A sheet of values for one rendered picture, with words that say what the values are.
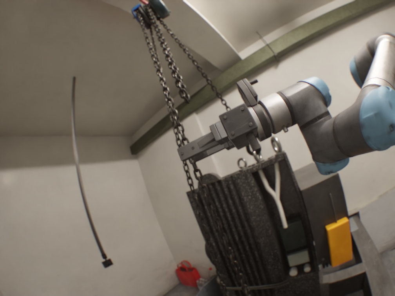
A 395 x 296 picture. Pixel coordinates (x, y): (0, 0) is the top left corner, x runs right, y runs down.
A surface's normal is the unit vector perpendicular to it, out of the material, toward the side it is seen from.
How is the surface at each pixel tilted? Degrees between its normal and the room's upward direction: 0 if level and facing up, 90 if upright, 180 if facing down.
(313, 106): 91
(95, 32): 180
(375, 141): 115
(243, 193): 90
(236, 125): 88
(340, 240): 90
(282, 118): 126
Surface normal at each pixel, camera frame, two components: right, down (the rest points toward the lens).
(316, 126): -0.70, 0.12
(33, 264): 0.74, -0.40
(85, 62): 0.35, 0.91
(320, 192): -0.49, -0.02
